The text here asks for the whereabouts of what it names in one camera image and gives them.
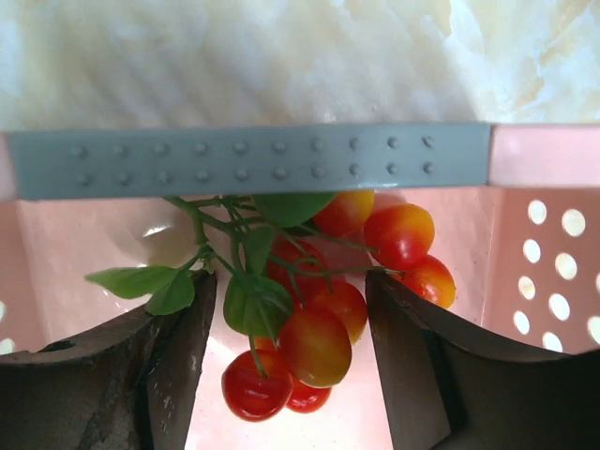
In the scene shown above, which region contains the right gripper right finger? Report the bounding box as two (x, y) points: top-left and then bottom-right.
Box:
(365, 272), (599, 449)

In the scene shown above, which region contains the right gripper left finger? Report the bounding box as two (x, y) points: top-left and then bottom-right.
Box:
(1, 272), (217, 449)

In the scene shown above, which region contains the red cherry bunch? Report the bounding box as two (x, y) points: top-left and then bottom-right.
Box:
(86, 190), (457, 422)

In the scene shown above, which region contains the pink plastic basket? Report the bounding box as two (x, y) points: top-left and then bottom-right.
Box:
(0, 122), (600, 450)

